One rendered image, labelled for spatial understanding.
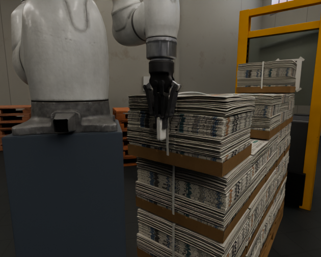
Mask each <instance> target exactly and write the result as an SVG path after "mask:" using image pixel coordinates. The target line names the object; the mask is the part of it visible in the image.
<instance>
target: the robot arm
mask: <svg viewBox="0 0 321 257"><path fill-rule="evenodd" d="M112 2H113V9H112V12H111V15H112V20H113V24H112V33H113V36H114V38H115V40H116V41H117V42H118V43H120V44H121V45H124V46H139V45H143V44H146V58H147V59H148V60H151V61H149V73H150V79H149V83H148V84H147V85H144V86H143V88H144V90H145V92H146V97H147V102H148V108H149V113H150V115H151V116H154V117H155V128H157V140H159V141H161V140H165V139H166V129H167V128H168V118H169V117H171V116H173V115H174V111H175V106H176V101H177V97H178V92H179V90H180V89H181V84H177V83H176V82H175V81H174V77H173V73H174V62H173V60H175V59H176V58H177V34H178V31H179V23H180V8H179V0H143V2H140V0H112ZM11 40H12V51H13V54H12V64H13V67H14V70H15V72H16V74H17V75H18V76H19V78H20V79H21V80H22V81H23V82H25V83H26V84H27V85H28V86H29V90H30V96H31V118H30V119H29V120H28V121H26V122H23V123H21V124H18V125H15V126H13V127H12V135H13V136H23V135H36V134H60V133H85V132H115V131H117V123H116V122H114V121H115V115H112V114H110V106H109V52H108V40H107V35H106V29H105V25H104V22H103V19H102V17H101V14H100V12H99V10H98V8H97V6H96V4H95V2H94V1H93V0H21V5H19V6H18V7H17V8H16V9H15V10H14V11H13V12H12V13H11ZM170 88H171V92H170ZM169 96H170V97H169Z"/></svg>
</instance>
